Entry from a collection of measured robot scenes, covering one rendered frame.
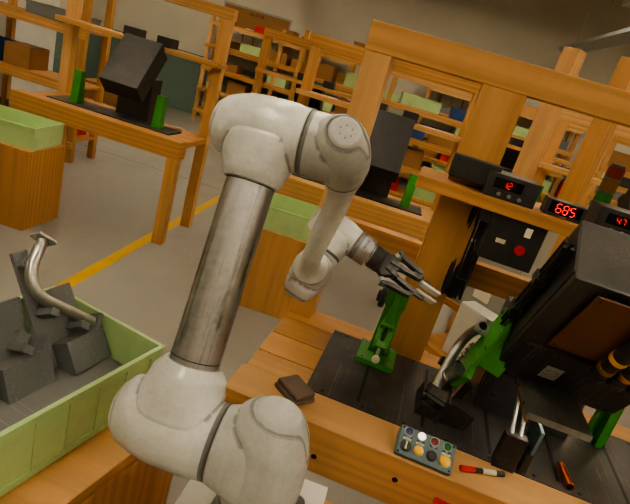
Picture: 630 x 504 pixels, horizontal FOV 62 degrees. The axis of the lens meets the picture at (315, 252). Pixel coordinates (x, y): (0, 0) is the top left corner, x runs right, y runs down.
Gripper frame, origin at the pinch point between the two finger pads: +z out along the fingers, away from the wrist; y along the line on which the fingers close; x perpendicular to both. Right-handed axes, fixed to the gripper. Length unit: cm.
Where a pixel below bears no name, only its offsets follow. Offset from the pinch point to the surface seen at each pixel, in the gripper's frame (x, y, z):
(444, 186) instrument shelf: -8.6, 29.4, -13.5
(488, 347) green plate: -7.9, -7.3, 20.7
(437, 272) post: 19.1, 18.6, 2.8
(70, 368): 7, -74, -69
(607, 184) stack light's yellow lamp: -17, 58, 28
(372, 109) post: -5, 42, -47
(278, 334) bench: 37, -27, -30
